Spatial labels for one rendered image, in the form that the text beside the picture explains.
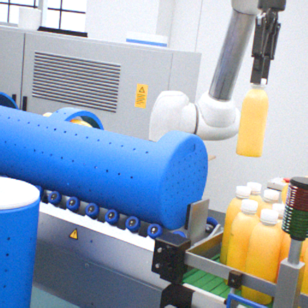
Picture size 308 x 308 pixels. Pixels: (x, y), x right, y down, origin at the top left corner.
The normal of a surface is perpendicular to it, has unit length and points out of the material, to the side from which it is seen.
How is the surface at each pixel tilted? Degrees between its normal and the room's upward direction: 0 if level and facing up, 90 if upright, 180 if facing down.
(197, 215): 90
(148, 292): 110
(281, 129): 90
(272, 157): 90
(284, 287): 90
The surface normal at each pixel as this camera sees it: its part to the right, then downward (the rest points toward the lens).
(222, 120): 0.22, 0.52
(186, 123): 0.28, 0.24
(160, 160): -0.38, -0.44
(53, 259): -0.56, 0.40
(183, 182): 0.84, 0.21
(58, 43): -0.42, 0.13
